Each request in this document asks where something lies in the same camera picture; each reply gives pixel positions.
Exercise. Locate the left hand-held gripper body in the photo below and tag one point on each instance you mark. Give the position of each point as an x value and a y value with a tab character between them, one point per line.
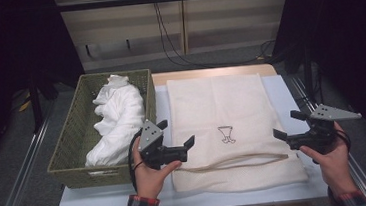
152	142

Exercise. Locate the person's right hand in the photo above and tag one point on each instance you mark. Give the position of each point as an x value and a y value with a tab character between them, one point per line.
335	170

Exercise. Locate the green woven basket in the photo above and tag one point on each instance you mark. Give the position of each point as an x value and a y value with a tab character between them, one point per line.
73	132

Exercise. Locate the dark curtain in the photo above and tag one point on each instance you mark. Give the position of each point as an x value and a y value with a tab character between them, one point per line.
5	48
349	35

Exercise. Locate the person's left hand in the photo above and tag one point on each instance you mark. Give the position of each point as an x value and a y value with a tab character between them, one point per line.
149	181

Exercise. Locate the white mesh laundry bag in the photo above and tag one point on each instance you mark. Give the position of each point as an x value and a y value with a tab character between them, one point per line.
231	102

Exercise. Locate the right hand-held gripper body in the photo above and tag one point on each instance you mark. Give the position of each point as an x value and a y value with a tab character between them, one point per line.
321	134

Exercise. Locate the white garment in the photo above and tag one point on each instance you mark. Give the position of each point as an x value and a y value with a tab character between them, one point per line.
118	115

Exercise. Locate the beige wooden cabinet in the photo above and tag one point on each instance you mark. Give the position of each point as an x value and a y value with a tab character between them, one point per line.
230	15

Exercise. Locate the black metal stand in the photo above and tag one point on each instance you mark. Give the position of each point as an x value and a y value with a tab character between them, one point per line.
36	109
307	72

